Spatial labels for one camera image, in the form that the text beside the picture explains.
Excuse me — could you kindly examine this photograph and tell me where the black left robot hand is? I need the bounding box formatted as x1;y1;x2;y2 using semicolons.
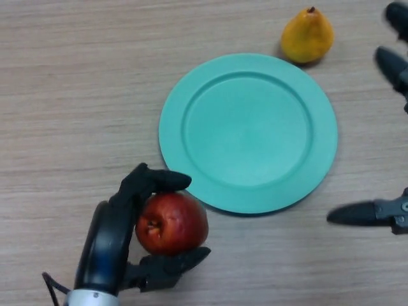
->
75;163;212;296

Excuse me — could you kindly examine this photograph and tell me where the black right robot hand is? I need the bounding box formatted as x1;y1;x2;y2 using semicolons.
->
326;1;408;235

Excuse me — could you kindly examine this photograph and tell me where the red apple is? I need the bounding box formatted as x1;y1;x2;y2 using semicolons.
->
135;192;210;257

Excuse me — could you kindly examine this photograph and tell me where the green round plate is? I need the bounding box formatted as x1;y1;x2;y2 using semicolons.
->
158;53;339;215

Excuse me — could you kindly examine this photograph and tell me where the yellow pear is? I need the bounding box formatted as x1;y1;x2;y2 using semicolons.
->
280;6;335;64

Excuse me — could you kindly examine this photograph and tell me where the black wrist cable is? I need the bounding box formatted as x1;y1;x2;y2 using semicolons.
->
41;272;73;306

